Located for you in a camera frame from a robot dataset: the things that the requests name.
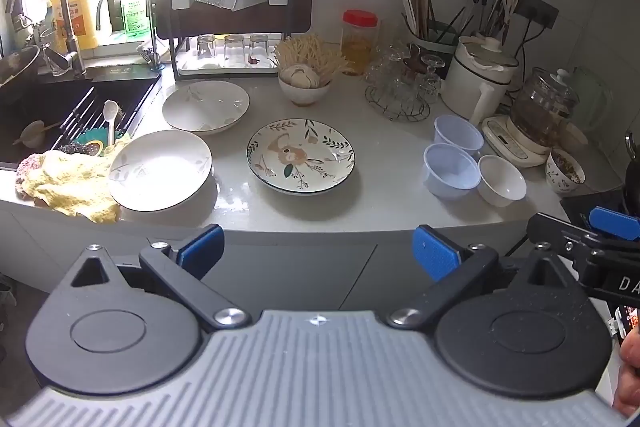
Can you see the glass cup by faucet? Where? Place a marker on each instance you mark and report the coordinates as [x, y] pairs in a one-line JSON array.
[[55, 54]]

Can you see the white drain tray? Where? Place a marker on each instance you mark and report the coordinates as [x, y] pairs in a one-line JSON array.
[[227, 69]]

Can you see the dark chopstick holder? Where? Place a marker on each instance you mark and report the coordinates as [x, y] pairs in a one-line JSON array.
[[435, 44]]

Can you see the dark metal pan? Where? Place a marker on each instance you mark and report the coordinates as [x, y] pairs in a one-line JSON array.
[[17, 64]]

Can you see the white electric pot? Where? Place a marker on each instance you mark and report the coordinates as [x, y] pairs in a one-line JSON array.
[[472, 82]]

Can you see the floral patterned plate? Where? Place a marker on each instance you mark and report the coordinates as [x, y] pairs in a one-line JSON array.
[[300, 154]]

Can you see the dark scouring pad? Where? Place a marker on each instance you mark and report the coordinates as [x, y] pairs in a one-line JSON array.
[[80, 149]]

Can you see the black dish rack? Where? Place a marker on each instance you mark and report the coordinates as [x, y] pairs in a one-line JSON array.
[[172, 49]]

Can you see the grey cabinet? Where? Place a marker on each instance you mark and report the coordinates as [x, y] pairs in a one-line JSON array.
[[300, 267]]

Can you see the black kettle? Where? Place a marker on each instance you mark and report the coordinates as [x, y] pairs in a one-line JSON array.
[[634, 167]]

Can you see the pale blue plastic bowl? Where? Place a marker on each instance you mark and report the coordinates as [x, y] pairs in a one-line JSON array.
[[457, 133], [450, 169]]

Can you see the teal sponge cloth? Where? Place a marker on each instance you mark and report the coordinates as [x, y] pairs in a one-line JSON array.
[[95, 137]]

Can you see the glass kettle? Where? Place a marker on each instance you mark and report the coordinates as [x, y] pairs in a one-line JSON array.
[[545, 107]]

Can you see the clear drinking glass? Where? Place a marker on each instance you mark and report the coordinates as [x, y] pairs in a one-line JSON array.
[[206, 47], [234, 49], [259, 49]]

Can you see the white kettle base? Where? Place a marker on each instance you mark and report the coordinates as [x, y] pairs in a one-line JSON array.
[[505, 137]]

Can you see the cluster of glass cups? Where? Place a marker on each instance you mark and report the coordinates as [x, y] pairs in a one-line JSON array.
[[400, 72]]

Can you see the black kitchen sink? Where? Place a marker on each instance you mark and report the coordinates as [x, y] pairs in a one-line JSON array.
[[45, 107]]

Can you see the bundle of wooden chopsticks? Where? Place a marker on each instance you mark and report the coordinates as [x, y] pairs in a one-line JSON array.
[[417, 9]]

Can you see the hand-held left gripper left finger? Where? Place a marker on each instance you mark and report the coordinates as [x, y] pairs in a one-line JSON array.
[[200, 252]]

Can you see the yellow dish cloth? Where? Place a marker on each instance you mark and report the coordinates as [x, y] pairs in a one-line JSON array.
[[65, 184]]

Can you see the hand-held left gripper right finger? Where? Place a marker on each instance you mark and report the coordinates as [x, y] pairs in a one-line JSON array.
[[435, 254]]

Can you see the person's right hand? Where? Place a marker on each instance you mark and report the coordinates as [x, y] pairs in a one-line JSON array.
[[631, 372]]

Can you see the garlic bulb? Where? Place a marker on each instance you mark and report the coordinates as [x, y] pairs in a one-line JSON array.
[[300, 76]]

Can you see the white ceramic bowl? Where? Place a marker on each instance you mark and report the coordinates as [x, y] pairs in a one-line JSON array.
[[501, 179]]

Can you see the white bowl with garlic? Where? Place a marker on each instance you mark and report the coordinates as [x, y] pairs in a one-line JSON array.
[[304, 97]]

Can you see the black wall socket strip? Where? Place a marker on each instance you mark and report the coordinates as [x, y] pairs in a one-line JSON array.
[[540, 12]]

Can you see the wooden ladle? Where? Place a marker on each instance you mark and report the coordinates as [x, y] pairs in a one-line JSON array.
[[32, 133]]

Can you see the white plate with leaf print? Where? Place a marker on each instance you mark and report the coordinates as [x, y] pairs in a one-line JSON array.
[[157, 169], [205, 107]]

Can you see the black roll-up sink rack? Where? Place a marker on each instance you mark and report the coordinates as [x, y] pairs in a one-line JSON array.
[[92, 109]]

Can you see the white ceramic spoon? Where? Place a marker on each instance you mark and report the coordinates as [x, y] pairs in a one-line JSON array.
[[110, 114]]

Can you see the patterned bowl with dark food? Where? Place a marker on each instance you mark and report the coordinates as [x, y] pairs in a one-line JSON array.
[[565, 169]]

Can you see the hanging kitchen utensils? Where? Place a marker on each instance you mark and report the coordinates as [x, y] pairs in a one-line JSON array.
[[492, 4]]

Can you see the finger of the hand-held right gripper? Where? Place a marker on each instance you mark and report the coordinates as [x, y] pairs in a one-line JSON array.
[[617, 223], [555, 232]]

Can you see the red lid plastic jar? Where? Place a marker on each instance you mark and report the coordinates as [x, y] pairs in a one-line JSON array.
[[359, 42]]

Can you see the bundle of dried noodles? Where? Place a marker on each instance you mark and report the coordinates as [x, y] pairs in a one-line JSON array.
[[310, 52]]

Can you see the black cooktop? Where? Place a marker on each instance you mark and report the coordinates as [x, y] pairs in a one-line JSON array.
[[585, 207]]

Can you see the green label bottle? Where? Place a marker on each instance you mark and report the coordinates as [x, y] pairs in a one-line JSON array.
[[134, 14]]

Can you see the slim chrome faucet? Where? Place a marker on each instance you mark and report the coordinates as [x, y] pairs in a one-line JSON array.
[[152, 32]]

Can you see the orange detergent bottle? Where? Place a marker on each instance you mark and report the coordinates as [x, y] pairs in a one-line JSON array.
[[82, 17]]

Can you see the clear glass jug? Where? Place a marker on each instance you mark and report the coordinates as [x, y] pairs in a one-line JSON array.
[[597, 99]]

